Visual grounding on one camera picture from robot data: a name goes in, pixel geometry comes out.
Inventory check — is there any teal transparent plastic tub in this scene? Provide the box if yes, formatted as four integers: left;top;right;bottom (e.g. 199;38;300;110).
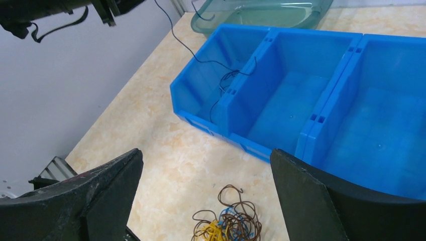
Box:
191;0;333;36

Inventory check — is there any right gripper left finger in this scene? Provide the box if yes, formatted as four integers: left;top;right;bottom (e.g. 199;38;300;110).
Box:
1;149;143;240

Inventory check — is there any aluminium frame rail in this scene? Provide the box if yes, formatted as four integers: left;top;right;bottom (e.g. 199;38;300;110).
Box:
28;156;78;190

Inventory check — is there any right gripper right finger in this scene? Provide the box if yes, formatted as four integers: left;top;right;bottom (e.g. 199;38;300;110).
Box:
270;149;425;240

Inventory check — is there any blue three-compartment bin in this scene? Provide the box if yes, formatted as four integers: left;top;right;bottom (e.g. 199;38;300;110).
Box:
170;24;425;200

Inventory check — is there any cable bundle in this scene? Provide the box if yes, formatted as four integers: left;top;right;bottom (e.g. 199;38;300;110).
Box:
191;184;263;241

